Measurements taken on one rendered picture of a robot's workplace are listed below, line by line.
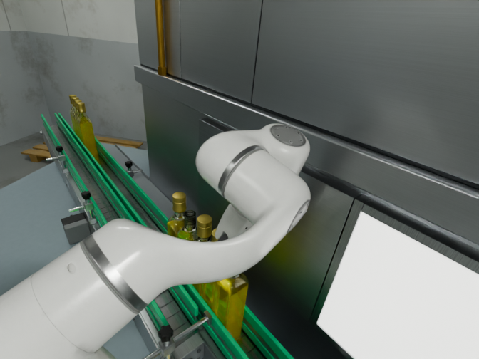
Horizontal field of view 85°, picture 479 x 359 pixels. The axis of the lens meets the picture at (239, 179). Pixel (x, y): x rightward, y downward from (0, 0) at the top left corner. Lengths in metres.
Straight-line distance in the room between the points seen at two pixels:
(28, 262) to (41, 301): 1.00
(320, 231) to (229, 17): 0.50
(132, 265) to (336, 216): 0.36
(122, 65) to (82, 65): 0.61
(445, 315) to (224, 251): 0.36
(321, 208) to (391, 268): 0.14
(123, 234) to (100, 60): 3.99
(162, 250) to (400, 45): 0.39
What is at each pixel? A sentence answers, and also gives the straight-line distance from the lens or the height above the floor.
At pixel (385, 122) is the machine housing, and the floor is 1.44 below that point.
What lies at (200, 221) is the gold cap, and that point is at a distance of 0.60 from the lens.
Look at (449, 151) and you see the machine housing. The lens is 0.44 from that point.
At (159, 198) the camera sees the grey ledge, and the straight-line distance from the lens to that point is 1.19.
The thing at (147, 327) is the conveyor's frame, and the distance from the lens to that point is 0.79.
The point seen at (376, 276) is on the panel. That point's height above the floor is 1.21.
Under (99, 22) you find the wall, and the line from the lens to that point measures 4.15.
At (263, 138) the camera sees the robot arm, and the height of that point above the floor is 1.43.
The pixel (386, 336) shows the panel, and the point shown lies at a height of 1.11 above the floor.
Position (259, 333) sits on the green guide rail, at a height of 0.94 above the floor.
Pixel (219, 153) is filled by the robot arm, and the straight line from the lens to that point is 0.29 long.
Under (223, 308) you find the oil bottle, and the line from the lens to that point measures 0.64.
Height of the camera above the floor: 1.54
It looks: 29 degrees down
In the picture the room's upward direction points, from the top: 6 degrees clockwise
